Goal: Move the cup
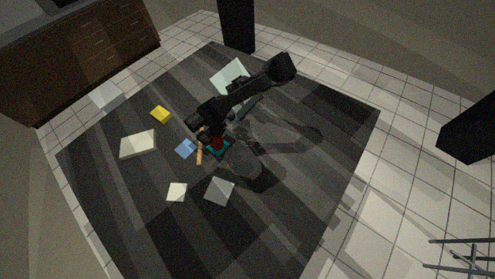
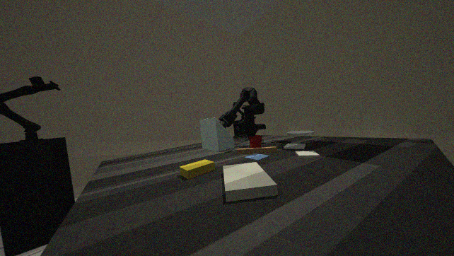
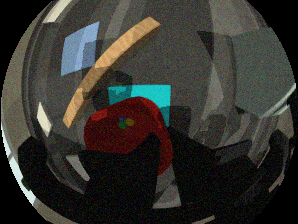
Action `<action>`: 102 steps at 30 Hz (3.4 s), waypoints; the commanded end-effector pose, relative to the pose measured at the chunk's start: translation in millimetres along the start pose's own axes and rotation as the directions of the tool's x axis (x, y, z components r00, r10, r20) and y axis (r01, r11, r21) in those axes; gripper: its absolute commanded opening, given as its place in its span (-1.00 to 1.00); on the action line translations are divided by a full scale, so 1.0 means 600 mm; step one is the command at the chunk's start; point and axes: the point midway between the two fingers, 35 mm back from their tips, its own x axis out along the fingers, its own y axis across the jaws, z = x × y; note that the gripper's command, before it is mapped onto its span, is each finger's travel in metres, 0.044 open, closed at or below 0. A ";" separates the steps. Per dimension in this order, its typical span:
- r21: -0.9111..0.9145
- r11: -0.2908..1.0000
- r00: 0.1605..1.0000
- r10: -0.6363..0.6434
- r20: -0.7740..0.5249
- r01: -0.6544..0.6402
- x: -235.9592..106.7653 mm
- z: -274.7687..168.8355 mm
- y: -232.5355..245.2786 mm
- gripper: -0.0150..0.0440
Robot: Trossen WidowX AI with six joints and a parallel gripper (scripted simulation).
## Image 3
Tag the cream flat rectangular block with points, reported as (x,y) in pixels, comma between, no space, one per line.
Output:
(59,11)

